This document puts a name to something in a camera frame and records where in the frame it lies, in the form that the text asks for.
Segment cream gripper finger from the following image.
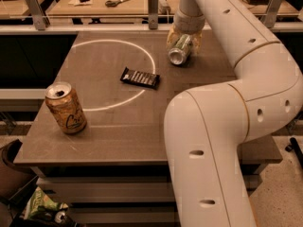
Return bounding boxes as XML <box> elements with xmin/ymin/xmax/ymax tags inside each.
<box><xmin>191</xmin><ymin>31</ymin><xmax>202</xmax><ymax>54</ymax></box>
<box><xmin>166</xmin><ymin>25</ymin><xmax>180</xmax><ymax>50</ymax></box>

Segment dark chocolate bar wrapper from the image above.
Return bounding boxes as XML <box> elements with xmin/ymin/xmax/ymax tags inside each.
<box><xmin>120</xmin><ymin>67</ymin><xmax>160</xmax><ymax>89</ymax></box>

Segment black chair caster leg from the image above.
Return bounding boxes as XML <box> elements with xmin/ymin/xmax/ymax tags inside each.
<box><xmin>285</xmin><ymin>137</ymin><xmax>303</xmax><ymax>169</ymax></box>

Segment white power adapter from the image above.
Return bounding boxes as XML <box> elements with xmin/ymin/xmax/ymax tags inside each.
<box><xmin>158</xmin><ymin>0</ymin><xmax>170</xmax><ymax>14</ymax></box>

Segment orange LaCroix can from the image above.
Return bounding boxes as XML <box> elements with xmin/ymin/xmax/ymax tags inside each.
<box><xmin>45</xmin><ymin>82</ymin><xmax>87</xmax><ymax>134</ymax></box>

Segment left metal bracket post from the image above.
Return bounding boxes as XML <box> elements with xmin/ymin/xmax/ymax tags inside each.
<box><xmin>25</xmin><ymin>0</ymin><xmax>50</xmax><ymax>30</ymax></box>

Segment right metal bracket post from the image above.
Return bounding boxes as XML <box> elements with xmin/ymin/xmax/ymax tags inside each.
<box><xmin>260</xmin><ymin>0</ymin><xmax>283</xmax><ymax>28</ymax></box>

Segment metal bracket post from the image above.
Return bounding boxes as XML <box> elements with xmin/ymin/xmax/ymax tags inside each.
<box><xmin>260</xmin><ymin>0</ymin><xmax>283</xmax><ymax>28</ymax></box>
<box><xmin>25</xmin><ymin>0</ymin><xmax>50</xmax><ymax>30</ymax></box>
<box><xmin>148</xmin><ymin>0</ymin><xmax>158</xmax><ymax>29</ymax></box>

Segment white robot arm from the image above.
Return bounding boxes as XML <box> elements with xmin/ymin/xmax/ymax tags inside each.
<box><xmin>164</xmin><ymin>0</ymin><xmax>303</xmax><ymax>227</ymax></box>

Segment brown bin on floor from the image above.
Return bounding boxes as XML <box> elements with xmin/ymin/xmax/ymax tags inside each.
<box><xmin>0</xmin><ymin>139</ymin><xmax>36</xmax><ymax>201</ymax></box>

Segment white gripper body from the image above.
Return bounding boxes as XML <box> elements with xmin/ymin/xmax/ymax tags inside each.
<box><xmin>173</xmin><ymin>10</ymin><xmax>205</xmax><ymax>34</ymax></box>

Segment scissors on desk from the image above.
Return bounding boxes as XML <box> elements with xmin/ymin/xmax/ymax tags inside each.
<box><xmin>105</xmin><ymin>0</ymin><xmax>131</xmax><ymax>8</ymax></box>

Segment green chip bag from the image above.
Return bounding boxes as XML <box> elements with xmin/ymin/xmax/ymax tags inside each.
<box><xmin>25</xmin><ymin>187</ymin><xmax>68</xmax><ymax>223</ymax></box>

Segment middle metal bracket post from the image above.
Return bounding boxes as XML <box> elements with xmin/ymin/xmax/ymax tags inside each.
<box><xmin>148</xmin><ymin>0</ymin><xmax>158</xmax><ymax>29</ymax></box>

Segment green soda can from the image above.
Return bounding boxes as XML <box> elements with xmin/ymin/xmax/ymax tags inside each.
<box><xmin>168</xmin><ymin>34</ymin><xmax>193</xmax><ymax>65</ymax></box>

